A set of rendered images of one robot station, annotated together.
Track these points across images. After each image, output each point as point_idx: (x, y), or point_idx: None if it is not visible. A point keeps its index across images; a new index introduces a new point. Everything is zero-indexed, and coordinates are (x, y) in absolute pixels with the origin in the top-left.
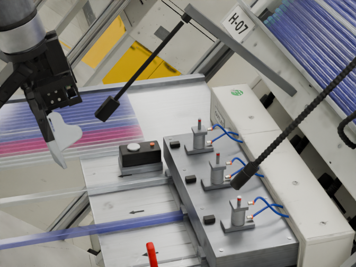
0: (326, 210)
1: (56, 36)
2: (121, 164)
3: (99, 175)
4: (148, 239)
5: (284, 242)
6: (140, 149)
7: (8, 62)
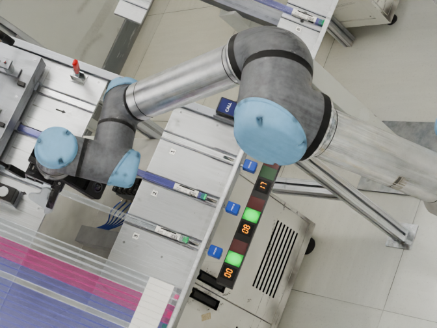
0: None
1: (33, 148)
2: (18, 195)
3: (36, 204)
4: (53, 122)
5: (0, 43)
6: (0, 186)
7: (68, 180)
